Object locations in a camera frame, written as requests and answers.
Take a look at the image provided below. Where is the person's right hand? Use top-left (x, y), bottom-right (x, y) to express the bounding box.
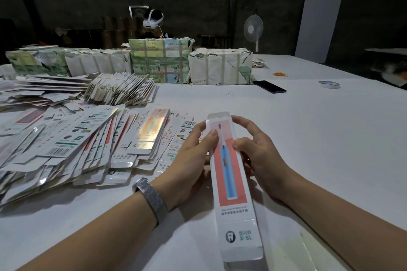
top-left (231, 115), bottom-right (300, 204)

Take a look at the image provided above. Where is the person's left hand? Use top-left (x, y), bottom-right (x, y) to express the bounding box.
top-left (151, 121), bottom-right (220, 211)

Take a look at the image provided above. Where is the toothbrush carton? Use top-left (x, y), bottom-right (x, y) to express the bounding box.
top-left (205, 111), bottom-right (265, 263)

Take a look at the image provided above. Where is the fanned stack of white cartons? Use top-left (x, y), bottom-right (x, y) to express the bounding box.
top-left (84, 72), bottom-right (159, 106)

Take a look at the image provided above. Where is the pile of cartons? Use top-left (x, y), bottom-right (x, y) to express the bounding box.
top-left (0, 76), bottom-right (199, 208)

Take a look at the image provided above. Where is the person's right forearm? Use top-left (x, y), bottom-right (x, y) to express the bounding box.
top-left (276, 175), bottom-right (407, 271)

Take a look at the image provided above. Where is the person's left forearm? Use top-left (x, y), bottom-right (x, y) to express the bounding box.
top-left (18, 193), bottom-right (160, 271)

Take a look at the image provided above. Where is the grey band wristwatch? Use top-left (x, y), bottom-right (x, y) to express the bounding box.
top-left (131, 177), bottom-right (169, 227)

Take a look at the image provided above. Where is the black smartphone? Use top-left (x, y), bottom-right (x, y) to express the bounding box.
top-left (252, 80), bottom-right (287, 94)

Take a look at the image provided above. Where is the green printed wrapped bundle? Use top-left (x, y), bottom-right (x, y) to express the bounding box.
top-left (128, 36), bottom-right (195, 84)

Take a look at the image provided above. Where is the dark wooden chair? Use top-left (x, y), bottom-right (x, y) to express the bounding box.
top-left (198, 34), bottom-right (233, 49)

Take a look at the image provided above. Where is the white standing fan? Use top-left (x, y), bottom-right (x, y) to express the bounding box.
top-left (243, 14), bottom-right (265, 54)

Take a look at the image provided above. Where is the white board panel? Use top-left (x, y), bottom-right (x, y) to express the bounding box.
top-left (294, 0), bottom-right (346, 64)

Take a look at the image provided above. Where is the cluttered side table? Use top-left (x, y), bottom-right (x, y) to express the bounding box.
top-left (365, 47), bottom-right (407, 87)

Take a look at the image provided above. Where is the row of white wrapped bundles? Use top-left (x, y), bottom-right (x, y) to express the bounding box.
top-left (5, 45), bottom-right (132, 78)

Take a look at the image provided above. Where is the white strapped wrapped bundle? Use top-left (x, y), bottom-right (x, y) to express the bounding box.
top-left (189, 47), bottom-right (254, 86)

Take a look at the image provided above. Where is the white head-mounted camera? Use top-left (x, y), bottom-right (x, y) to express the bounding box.
top-left (129, 5), bottom-right (165, 30)

